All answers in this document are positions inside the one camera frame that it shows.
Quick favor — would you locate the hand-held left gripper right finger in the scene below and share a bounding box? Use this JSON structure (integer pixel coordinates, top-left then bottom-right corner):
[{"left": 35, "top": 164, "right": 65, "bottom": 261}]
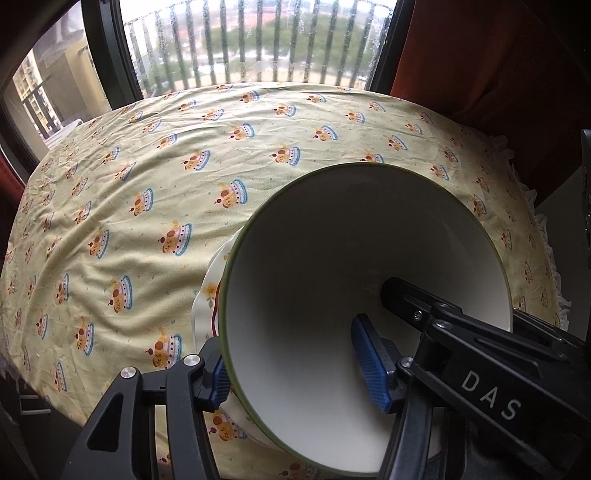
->
[{"left": 351, "top": 314, "right": 467, "bottom": 480}]

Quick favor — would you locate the scalloped yellow floral plate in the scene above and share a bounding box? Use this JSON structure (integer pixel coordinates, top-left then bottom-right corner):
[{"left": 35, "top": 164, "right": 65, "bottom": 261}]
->
[{"left": 191, "top": 235, "right": 278, "bottom": 450}]

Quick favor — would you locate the dark window frame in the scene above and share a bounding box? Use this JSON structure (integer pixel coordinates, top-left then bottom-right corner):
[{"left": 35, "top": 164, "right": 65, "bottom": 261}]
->
[{"left": 0, "top": 0, "right": 416, "bottom": 171}]

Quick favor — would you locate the yellow printed tablecloth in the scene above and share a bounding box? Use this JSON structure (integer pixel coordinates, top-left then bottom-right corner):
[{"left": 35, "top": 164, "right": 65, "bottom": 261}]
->
[{"left": 0, "top": 83, "right": 575, "bottom": 480}]

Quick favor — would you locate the balcony railing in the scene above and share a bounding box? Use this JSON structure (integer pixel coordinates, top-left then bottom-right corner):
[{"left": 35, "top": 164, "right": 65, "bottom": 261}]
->
[{"left": 21, "top": 0, "right": 393, "bottom": 139}]

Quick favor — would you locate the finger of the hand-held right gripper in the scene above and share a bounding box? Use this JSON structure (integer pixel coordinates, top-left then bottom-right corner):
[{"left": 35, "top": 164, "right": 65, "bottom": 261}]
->
[
  {"left": 381, "top": 277, "right": 462, "bottom": 333},
  {"left": 512, "top": 309, "right": 591, "bottom": 365}
]

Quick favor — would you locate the white hanging cloth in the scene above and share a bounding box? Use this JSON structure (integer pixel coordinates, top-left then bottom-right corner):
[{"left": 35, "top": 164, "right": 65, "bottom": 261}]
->
[{"left": 34, "top": 0, "right": 90, "bottom": 61}]

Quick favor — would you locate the red curtain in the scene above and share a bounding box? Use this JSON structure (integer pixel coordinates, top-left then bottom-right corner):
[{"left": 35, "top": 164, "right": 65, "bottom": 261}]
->
[
  {"left": 0, "top": 148, "right": 26, "bottom": 195},
  {"left": 390, "top": 0, "right": 591, "bottom": 195}
]

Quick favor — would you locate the cream floral bowl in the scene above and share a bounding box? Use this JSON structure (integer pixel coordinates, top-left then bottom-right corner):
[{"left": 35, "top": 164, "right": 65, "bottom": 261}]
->
[{"left": 219, "top": 162, "right": 514, "bottom": 478}]

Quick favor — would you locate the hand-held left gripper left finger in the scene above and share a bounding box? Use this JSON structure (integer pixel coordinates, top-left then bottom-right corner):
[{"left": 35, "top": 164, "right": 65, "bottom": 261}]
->
[{"left": 71, "top": 337, "right": 232, "bottom": 480}]

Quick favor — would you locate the white plate with red motif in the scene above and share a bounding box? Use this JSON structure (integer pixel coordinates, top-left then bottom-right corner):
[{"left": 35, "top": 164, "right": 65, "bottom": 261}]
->
[{"left": 209, "top": 295, "right": 223, "bottom": 344}]

